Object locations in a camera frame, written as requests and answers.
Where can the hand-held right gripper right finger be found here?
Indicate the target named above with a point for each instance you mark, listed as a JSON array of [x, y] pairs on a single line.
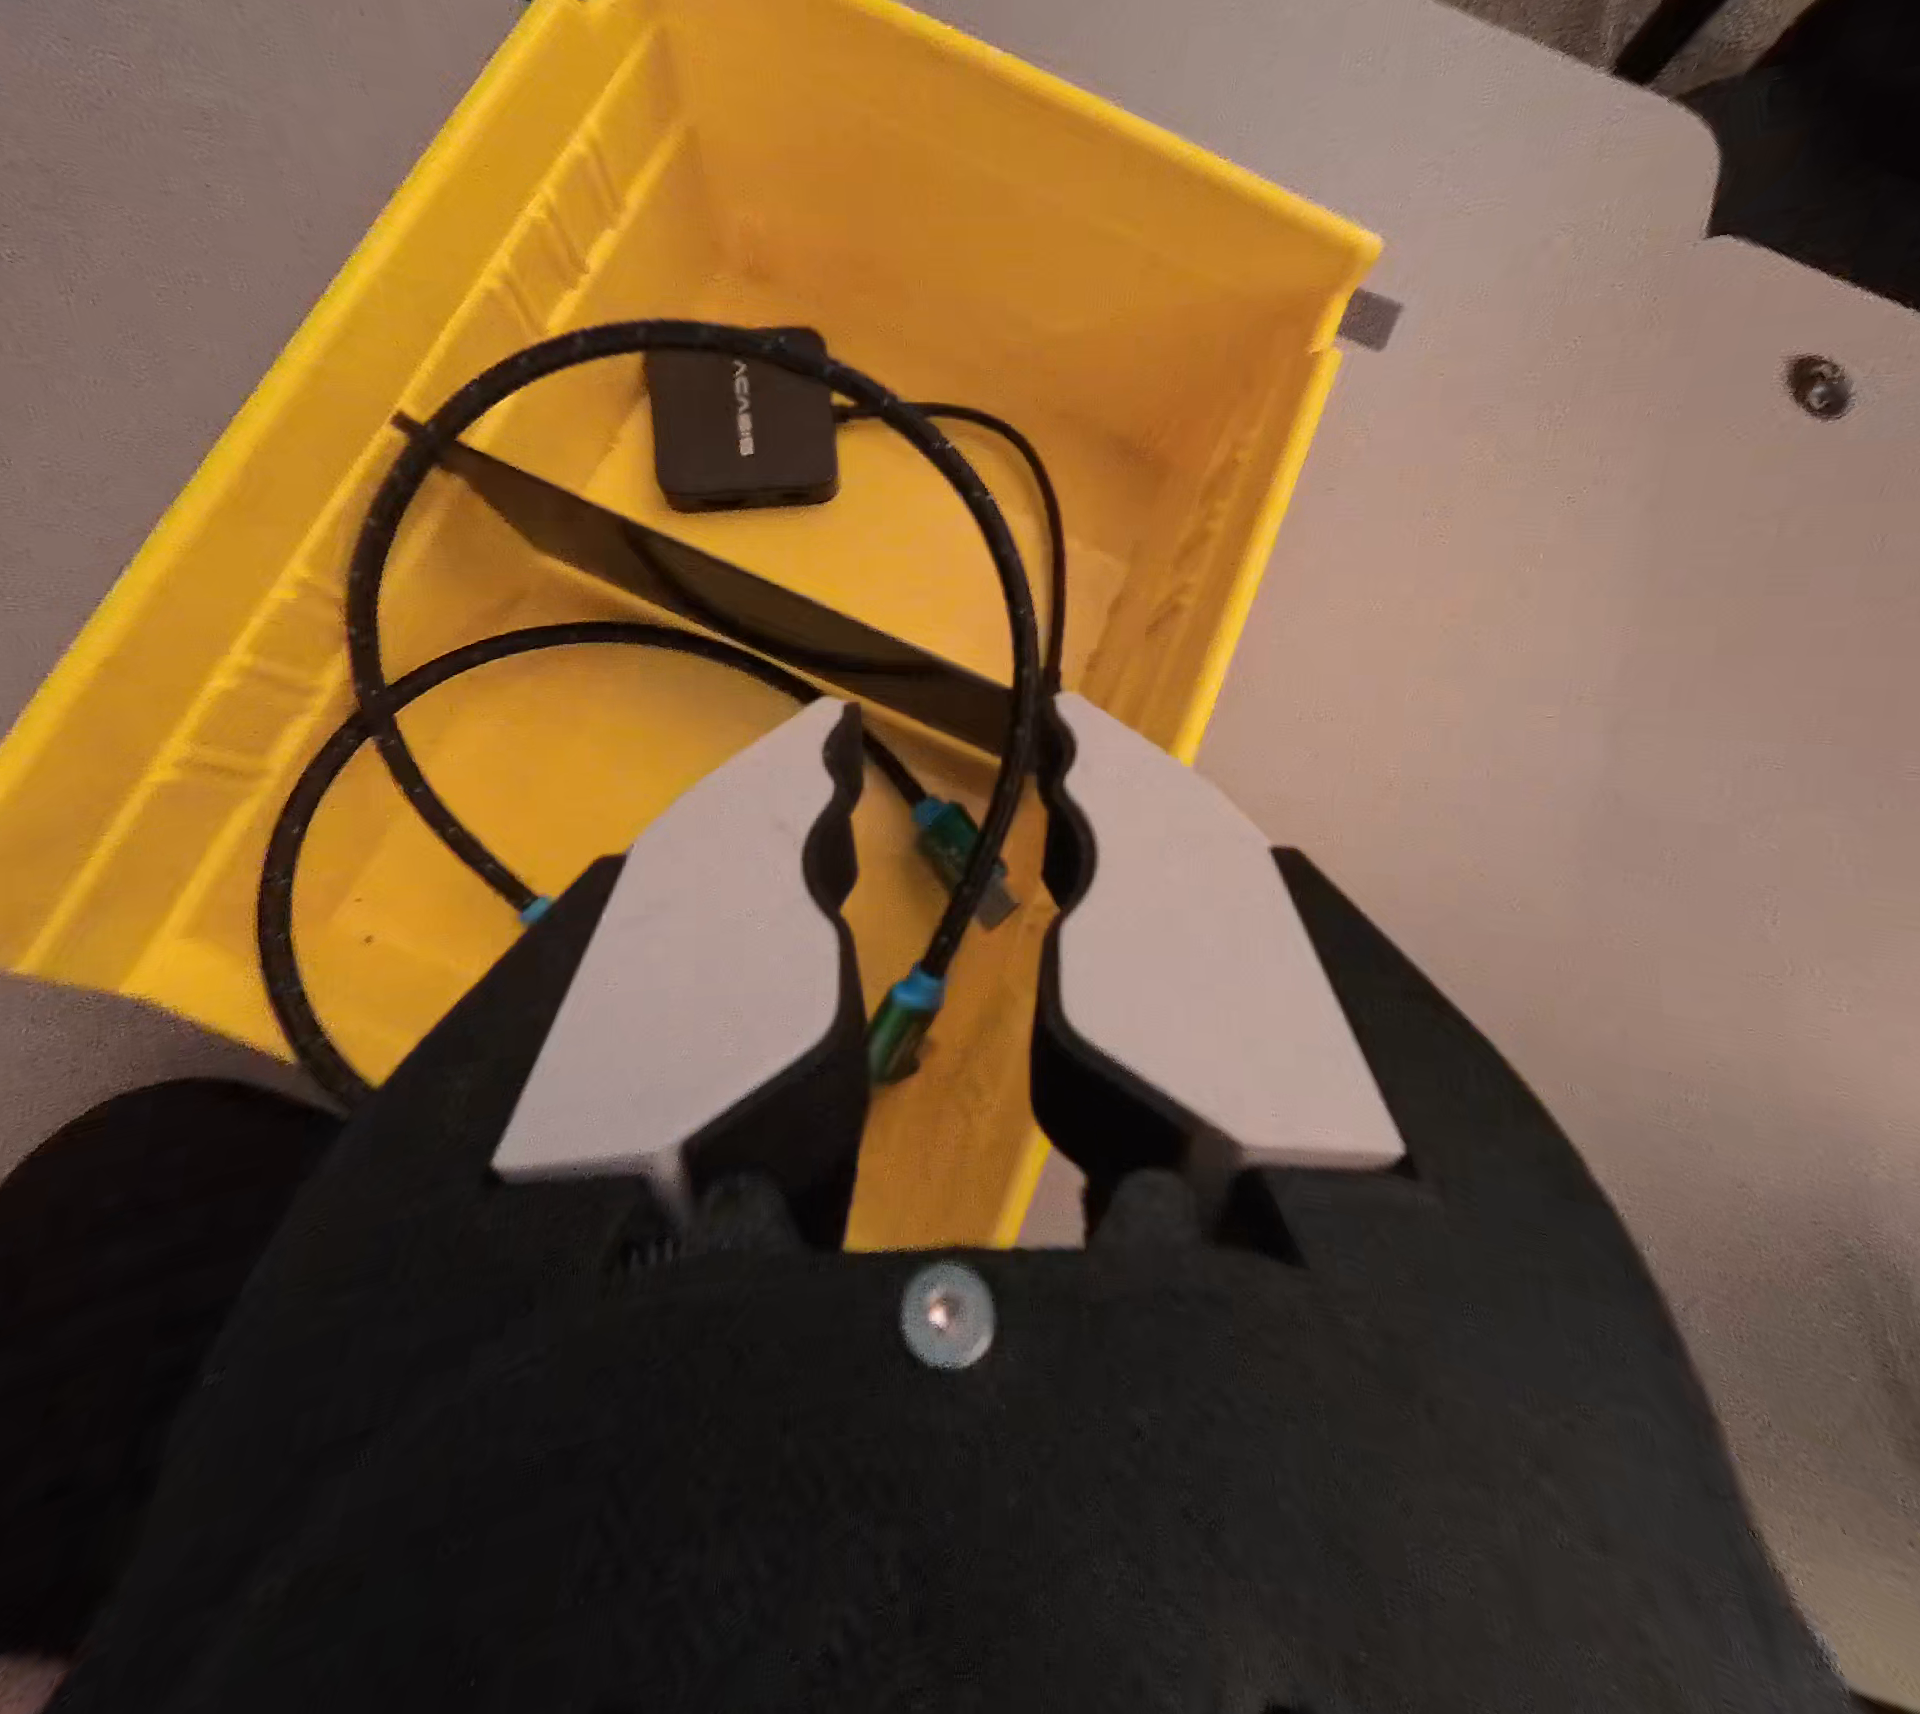
[[1215, 994]]

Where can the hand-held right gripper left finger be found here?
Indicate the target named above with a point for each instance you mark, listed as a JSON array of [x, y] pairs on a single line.
[[675, 994]]

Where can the grey adapter hub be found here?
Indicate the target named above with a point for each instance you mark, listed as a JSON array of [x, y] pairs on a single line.
[[742, 424]]

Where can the yellow plastic bin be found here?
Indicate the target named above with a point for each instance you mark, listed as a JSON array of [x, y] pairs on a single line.
[[900, 199]]

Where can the person's black clothing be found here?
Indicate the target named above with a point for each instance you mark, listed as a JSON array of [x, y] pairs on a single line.
[[135, 1295]]

